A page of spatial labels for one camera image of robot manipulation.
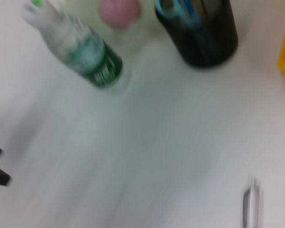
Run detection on clear water bottle green label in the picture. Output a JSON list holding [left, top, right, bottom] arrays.
[[22, 0, 125, 93]]

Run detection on blue capped scissors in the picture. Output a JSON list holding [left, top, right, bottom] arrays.
[[155, 0, 201, 26]]

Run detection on silver white pen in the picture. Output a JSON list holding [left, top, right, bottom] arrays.
[[241, 177, 262, 228]]

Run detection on black mesh pen cup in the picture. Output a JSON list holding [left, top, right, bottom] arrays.
[[154, 0, 239, 68]]

